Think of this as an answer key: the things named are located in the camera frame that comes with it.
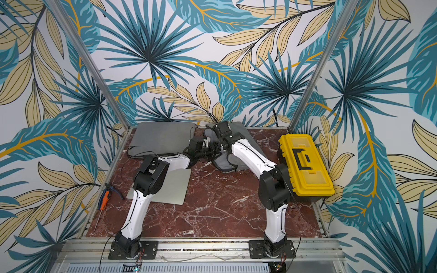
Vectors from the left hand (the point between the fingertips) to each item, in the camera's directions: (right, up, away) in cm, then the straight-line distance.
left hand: (225, 150), depth 98 cm
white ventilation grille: (-23, -48, -27) cm, 60 cm away
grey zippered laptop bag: (-42, +7, +12) cm, 44 cm away
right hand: (+4, +5, -7) cm, 9 cm away
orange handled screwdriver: (-61, -27, -14) cm, 68 cm away
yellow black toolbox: (+39, -12, -19) cm, 45 cm away
